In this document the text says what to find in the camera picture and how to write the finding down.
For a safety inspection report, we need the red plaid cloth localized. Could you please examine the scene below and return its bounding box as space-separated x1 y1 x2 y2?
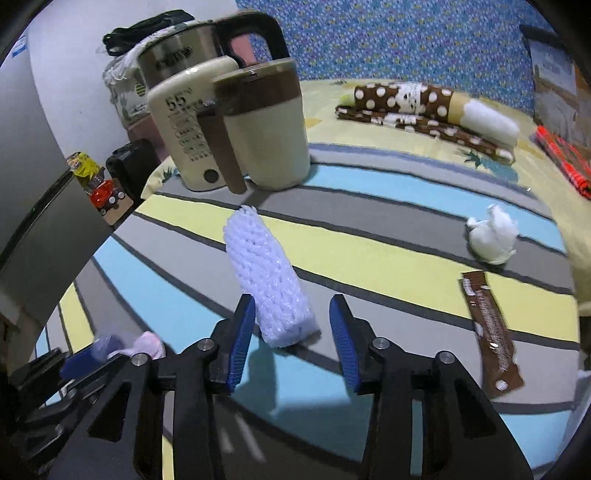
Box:
534 126 591 200

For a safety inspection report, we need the grey metal cabinet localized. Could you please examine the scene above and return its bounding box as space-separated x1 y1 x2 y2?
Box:
0 173 117 335

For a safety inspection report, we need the cream electric kettle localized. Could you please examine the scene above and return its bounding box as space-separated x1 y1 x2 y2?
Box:
137 13 284 192

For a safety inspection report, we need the white foam fruit net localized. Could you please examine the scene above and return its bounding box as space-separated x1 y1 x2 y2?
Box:
223 205 321 349

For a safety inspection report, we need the cardboard bedding box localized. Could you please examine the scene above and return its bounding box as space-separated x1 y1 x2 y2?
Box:
519 23 588 145

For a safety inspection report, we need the yellow pineapple bedsheet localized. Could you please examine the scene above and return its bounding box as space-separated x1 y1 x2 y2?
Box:
141 78 591 317

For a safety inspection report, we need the pink storage bin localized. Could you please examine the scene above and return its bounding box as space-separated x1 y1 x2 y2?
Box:
127 121 162 149

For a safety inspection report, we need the cream and brown mug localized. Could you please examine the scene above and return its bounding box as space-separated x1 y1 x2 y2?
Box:
198 58 311 195

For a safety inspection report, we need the blue patterned headboard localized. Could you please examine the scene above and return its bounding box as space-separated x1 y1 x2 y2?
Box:
235 0 542 116

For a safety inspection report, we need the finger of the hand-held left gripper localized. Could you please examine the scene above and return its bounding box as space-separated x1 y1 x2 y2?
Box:
58 348 122 386

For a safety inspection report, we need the brown sachet packet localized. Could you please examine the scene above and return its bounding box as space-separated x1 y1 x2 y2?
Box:
459 271 525 400

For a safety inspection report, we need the striped tablecloth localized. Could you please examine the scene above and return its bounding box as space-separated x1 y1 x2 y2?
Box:
32 142 581 480

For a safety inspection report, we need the pineapple print quilt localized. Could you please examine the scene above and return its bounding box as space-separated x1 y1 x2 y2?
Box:
102 51 153 132

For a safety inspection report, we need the crumpled white tissue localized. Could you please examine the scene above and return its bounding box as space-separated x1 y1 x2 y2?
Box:
465 203 519 266

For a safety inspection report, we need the black suitcase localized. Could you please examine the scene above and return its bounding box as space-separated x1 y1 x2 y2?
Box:
105 138 163 202

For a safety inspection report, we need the brown polka dot rolled pillow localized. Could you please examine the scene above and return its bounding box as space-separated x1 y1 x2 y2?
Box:
353 82 520 149

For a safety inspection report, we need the toy car blister pack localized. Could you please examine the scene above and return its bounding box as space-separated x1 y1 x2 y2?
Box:
66 151 134 227

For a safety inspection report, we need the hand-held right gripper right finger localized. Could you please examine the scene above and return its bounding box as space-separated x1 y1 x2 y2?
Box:
329 294 536 480

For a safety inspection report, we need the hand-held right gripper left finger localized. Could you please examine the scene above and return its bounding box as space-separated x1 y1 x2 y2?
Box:
51 293 257 480

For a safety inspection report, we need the brown polka dot folded cloth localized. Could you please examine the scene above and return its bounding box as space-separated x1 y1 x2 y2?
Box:
336 105 515 165

